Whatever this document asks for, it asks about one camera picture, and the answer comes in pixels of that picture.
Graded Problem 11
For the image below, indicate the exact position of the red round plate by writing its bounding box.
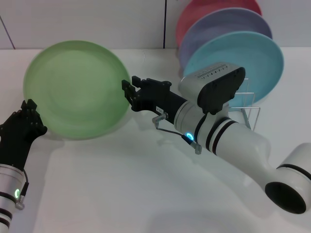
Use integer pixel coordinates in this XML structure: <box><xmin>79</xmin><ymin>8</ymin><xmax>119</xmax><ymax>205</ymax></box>
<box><xmin>176</xmin><ymin>0</ymin><xmax>263</xmax><ymax>48</ymax></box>

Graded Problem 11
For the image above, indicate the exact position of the cyan round plate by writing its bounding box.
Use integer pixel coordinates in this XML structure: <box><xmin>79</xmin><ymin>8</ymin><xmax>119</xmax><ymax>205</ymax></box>
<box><xmin>182</xmin><ymin>31</ymin><xmax>285</xmax><ymax>112</ymax></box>

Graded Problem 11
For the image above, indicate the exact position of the silver wire plate rack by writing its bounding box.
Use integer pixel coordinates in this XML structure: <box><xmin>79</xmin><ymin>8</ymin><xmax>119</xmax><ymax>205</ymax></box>
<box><xmin>228</xmin><ymin>77</ymin><xmax>261</xmax><ymax>130</ymax></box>

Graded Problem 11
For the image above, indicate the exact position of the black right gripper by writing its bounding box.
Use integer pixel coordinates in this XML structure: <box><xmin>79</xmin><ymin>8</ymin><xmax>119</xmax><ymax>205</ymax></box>
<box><xmin>121</xmin><ymin>76</ymin><xmax>189</xmax><ymax>123</ymax></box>

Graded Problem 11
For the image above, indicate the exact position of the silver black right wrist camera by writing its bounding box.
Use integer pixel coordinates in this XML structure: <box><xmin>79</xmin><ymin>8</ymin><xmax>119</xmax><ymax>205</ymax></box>
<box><xmin>178</xmin><ymin>62</ymin><xmax>245</xmax><ymax>115</ymax></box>

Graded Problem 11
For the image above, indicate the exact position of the purple round plate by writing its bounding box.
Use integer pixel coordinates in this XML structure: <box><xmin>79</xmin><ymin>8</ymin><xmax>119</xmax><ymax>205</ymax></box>
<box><xmin>178</xmin><ymin>7</ymin><xmax>273</xmax><ymax>71</ymax></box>

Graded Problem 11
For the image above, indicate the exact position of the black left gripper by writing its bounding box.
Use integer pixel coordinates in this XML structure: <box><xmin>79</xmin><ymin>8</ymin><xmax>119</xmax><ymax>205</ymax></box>
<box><xmin>0</xmin><ymin>99</ymin><xmax>48</xmax><ymax>170</ymax></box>

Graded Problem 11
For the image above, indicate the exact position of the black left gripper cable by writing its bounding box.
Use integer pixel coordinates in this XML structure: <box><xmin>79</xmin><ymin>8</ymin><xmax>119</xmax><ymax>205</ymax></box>
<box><xmin>15</xmin><ymin>169</ymin><xmax>30</xmax><ymax>211</ymax></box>

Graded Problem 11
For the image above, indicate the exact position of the green round plate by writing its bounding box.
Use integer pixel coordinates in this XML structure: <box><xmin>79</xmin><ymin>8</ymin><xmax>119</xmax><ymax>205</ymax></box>
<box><xmin>23</xmin><ymin>40</ymin><xmax>131</xmax><ymax>141</ymax></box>

